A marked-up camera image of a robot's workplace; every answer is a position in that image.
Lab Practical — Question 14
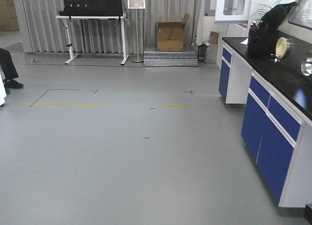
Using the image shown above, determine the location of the small steel cabinet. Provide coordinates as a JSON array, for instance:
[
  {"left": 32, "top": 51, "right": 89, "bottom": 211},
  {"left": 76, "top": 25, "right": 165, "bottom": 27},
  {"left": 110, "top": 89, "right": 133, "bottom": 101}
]
[{"left": 198, "top": 41, "right": 218, "bottom": 64}]

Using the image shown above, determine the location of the open white cabinet door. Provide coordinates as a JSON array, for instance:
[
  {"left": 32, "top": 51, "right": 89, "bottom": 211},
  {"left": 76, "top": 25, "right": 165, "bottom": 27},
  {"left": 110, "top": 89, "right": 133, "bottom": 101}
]
[{"left": 215, "top": 0, "right": 252, "bottom": 24}]

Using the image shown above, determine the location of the metal grate platform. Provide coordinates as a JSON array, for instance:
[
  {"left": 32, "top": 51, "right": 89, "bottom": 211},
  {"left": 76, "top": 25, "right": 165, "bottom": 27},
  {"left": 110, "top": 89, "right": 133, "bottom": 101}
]
[{"left": 143, "top": 47, "right": 199, "bottom": 69}]

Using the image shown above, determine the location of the large open cardboard box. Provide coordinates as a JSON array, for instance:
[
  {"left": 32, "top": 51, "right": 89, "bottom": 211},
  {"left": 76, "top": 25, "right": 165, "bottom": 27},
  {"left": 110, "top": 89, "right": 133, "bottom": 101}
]
[{"left": 157, "top": 13, "right": 190, "bottom": 52}]

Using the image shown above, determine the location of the small cardboard box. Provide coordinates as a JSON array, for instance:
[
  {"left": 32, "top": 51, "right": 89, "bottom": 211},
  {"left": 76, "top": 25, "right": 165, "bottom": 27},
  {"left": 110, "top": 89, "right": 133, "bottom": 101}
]
[{"left": 208, "top": 31, "right": 219, "bottom": 44}]

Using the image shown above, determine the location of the sign on metal stand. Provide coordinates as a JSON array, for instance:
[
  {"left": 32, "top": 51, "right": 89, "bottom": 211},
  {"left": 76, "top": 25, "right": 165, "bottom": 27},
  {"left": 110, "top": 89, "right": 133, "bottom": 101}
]
[{"left": 127, "top": 0, "right": 145, "bottom": 63}]

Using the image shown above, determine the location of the blue white lab bench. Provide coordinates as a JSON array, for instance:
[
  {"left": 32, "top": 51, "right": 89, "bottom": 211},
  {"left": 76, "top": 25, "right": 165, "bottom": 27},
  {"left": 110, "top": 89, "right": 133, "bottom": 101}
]
[{"left": 219, "top": 37, "right": 312, "bottom": 207}]

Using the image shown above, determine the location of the black backpack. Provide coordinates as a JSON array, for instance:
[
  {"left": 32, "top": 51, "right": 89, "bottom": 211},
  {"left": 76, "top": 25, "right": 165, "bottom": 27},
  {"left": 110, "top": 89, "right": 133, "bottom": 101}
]
[{"left": 247, "top": 1, "right": 297, "bottom": 57}]

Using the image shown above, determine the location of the white leg standing table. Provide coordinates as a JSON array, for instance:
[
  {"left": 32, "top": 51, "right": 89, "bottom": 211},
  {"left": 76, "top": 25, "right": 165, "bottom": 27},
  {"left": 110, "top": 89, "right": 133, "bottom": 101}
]
[{"left": 56, "top": 13, "right": 129, "bottom": 65}]

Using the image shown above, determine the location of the black display board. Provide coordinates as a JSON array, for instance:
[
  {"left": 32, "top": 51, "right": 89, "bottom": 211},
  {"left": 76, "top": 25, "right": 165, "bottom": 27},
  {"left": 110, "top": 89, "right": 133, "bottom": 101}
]
[{"left": 59, "top": 0, "right": 125, "bottom": 17}]

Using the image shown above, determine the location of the yellow round lid object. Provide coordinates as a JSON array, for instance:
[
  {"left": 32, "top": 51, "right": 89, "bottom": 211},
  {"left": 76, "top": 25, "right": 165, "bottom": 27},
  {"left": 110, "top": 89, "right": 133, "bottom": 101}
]
[{"left": 275, "top": 37, "right": 292, "bottom": 59}]

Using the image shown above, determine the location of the grey curtain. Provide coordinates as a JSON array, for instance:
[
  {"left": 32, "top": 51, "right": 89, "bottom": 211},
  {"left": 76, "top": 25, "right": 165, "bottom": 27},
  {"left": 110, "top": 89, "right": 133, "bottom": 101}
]
[{"left": 14, "top": 0, "right": 202, "bottom": 54}]

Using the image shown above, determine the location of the green potted plant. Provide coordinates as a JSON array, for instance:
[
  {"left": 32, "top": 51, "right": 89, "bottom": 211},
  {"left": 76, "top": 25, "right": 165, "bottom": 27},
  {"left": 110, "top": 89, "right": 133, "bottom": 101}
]
[{"left": 249, "top": 0, "right": 283, "bottom": 22}]

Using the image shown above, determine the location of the person leg with shoe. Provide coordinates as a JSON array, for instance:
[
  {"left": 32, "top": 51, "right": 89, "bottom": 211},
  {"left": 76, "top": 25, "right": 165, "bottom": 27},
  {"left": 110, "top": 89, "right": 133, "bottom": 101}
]
[{"left": 0, "top": 48, "right": 24, "bottom": 92}]

